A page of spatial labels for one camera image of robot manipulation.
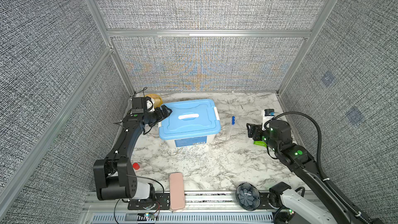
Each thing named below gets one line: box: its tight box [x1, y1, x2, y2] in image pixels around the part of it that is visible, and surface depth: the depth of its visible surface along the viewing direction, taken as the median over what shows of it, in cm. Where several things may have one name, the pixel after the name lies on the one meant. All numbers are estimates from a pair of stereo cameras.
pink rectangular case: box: [168, 172, 186, 210], surface depth 76 cm
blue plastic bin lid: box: [158, 98, 222, 140], surface depth 85 cm
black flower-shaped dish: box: [235, 182, 261, 212], surface depth 75 cm
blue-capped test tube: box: [226, 115, 236, 141], surface depth 88 cm
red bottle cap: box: [132, 162, 140, 171], surface depth 85 cm
